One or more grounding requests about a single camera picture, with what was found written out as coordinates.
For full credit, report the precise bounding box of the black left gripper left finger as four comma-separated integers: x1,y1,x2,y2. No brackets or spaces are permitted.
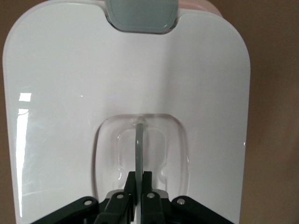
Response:
30,171,136,224

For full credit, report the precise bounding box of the grey box latch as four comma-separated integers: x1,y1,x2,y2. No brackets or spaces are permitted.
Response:
105,0,180,35

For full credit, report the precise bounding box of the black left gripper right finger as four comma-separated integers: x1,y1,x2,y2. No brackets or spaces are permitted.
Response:
141,171,234,224

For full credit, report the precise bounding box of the white plastic box lid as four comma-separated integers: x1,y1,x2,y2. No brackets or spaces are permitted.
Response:
2,0,252,224

